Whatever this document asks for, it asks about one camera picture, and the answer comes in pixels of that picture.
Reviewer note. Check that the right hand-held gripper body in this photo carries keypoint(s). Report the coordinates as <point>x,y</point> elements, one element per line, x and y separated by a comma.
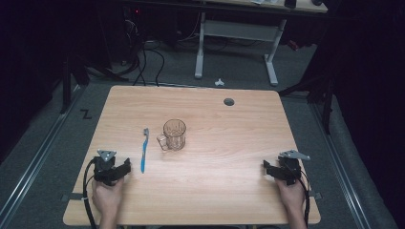
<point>290,167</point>

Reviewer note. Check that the person's right hand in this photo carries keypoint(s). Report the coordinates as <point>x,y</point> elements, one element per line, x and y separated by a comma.
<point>291,197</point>

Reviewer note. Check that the metal floor rail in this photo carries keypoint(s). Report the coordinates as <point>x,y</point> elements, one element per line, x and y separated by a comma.
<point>340,165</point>
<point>35,159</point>

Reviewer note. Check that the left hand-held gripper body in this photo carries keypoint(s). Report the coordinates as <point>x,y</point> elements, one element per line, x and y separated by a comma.
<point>103,167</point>

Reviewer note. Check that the grey tape strip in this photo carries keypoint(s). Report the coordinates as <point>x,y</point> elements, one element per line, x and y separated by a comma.
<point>314,194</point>
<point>72,196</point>

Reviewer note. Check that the white-legged desk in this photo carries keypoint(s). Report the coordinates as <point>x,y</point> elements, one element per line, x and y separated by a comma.
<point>237,30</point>

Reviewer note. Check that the grey table grommet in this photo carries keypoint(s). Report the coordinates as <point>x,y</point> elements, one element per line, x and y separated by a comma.
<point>229,101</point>

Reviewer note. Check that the person's left hand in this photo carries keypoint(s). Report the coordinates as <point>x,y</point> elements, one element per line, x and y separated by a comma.
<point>106,195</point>

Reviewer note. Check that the blue toothbrush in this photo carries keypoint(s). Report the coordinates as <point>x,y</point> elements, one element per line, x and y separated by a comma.
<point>144,152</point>

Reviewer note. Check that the dark computer tower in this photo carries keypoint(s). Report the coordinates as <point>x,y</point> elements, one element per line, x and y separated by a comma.
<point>132,31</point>

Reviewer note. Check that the small white floor object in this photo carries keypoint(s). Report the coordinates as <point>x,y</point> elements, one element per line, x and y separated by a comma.
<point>219,83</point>

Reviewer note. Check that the black metal stand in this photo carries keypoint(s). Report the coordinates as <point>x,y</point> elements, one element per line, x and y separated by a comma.
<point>326,105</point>
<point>66,86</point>

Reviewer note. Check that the black object on desk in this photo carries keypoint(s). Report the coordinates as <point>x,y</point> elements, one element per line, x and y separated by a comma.
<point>290,3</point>

